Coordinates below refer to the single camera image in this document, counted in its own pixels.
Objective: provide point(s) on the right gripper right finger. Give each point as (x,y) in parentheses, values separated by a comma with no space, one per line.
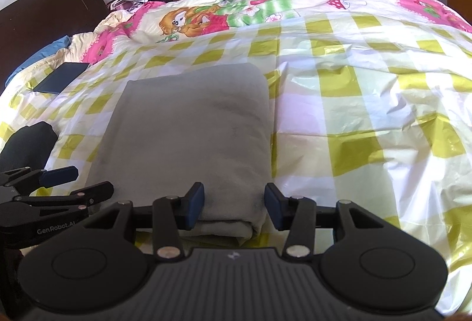
(362,260)

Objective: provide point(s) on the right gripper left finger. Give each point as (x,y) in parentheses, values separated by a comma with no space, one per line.
(106,258)

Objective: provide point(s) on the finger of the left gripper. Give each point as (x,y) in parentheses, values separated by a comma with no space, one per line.
(88,192)
(24,181)

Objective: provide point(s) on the grey pants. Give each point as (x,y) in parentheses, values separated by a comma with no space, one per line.
(211,126)

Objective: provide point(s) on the black folded garment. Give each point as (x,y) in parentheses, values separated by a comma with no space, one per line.
(30,146)

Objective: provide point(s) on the dark blue notebook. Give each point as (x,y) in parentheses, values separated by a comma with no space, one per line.
(60,78)

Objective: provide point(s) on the blue pillow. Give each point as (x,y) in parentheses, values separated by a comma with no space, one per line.
(48,50)

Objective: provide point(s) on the yellow checkered plastic sheet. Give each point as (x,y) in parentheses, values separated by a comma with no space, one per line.
(366,107)

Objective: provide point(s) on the dark wooden headboard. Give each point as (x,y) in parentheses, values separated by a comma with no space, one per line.
(29,25)

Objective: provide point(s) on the clutter beside headboard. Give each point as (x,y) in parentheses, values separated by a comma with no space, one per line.
(128,5)

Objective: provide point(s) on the floral cartoon quilt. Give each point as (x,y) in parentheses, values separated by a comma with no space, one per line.
(258,3)

